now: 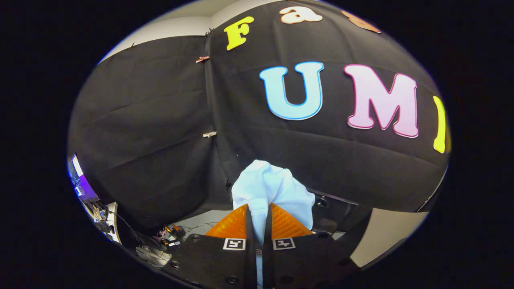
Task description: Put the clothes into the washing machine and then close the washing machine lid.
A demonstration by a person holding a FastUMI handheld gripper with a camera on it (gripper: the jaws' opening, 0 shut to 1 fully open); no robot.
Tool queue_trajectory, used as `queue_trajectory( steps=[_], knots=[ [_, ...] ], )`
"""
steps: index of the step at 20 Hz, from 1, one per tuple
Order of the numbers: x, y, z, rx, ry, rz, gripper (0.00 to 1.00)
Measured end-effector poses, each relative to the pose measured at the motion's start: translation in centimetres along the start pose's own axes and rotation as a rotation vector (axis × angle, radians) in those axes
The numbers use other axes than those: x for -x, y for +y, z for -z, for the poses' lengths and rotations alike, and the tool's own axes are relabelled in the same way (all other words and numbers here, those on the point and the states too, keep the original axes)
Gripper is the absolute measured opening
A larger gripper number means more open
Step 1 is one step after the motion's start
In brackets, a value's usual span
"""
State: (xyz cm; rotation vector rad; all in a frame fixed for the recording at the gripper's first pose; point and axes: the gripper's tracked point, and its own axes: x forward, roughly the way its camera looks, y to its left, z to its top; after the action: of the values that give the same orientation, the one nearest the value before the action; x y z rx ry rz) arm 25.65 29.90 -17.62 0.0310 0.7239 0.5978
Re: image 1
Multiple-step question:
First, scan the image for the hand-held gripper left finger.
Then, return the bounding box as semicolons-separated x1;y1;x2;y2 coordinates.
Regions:
160;204;257;289

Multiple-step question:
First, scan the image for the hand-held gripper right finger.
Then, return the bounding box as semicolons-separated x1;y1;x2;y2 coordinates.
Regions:
262;203;361;289

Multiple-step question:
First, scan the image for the light blue polo shirt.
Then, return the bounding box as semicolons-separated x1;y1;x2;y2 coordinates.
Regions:
232;160;316;289

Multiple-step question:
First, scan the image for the black backdrop cloth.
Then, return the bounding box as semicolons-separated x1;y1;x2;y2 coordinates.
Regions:
67;0;451;233

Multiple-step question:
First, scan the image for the computer monitor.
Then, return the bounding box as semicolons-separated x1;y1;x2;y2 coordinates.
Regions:
67;154;100;204

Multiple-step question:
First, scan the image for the cable bundle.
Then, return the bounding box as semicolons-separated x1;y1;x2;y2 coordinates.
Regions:
135;223;187;267

